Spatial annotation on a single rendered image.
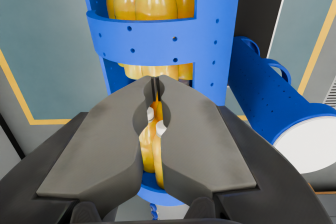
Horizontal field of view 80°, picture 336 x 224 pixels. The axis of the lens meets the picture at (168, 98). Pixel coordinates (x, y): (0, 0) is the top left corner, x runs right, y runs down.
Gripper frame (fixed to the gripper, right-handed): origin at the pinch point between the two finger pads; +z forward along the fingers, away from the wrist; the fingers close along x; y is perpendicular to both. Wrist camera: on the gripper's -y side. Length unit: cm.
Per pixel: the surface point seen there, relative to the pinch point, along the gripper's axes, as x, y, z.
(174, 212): 0, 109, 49
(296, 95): 47, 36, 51
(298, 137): 43, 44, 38
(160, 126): -1.7, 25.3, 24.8
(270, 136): 36, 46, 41
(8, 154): -155, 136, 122
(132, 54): -4.7, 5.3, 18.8
